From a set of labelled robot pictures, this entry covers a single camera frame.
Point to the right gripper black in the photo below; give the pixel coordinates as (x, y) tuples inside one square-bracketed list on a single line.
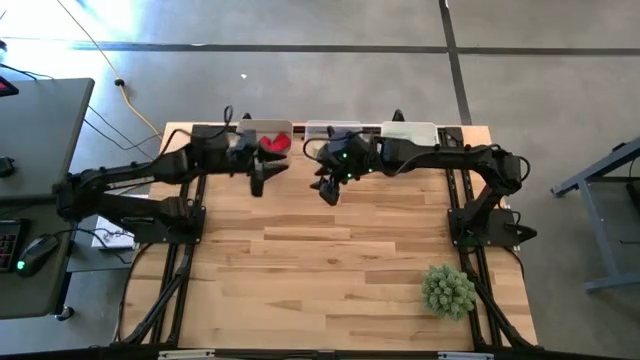
[(342, 162)]

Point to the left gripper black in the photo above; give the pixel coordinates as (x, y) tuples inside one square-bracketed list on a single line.
[(242, 155)]

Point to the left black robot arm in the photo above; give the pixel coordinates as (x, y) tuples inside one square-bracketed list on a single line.
[(125, 174)]

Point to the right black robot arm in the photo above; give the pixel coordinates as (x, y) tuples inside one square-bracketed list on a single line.
[(440, 155)]

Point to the beige-grey plastic bin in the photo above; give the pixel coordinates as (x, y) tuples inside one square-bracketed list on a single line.
[(265, 126)]

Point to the clear plastic bin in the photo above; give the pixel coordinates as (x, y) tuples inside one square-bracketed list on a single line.
[(315, 129)]

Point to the white plastic bin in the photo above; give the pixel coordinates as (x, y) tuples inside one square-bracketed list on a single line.
[(410, 132)]

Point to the green artificial plant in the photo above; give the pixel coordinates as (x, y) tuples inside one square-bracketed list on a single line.
[(448, 292)]

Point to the white printed paper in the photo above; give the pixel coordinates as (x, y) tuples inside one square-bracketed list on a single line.
[(107, 240)]

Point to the grey desk top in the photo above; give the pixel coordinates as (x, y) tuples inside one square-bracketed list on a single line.
[(45, 135)]

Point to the black computer mouse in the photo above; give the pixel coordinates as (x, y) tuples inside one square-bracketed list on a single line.
[(37, 252)]

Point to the small black desk device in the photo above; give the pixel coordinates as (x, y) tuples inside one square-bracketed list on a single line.
[(6, 166)]

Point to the dark desk top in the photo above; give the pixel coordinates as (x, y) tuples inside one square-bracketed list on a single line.
[(30, 295)]

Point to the black keyboard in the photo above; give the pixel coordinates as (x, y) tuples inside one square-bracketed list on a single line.
[(9, 245)]

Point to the black device with red light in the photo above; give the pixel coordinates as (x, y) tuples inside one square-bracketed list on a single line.
[(7, 87)]

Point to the black aluminium table frame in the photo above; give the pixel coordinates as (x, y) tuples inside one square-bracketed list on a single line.
[(454, 134)]

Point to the blue-grey metal table frame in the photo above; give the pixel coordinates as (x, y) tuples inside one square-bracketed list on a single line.
[(596, 235)]

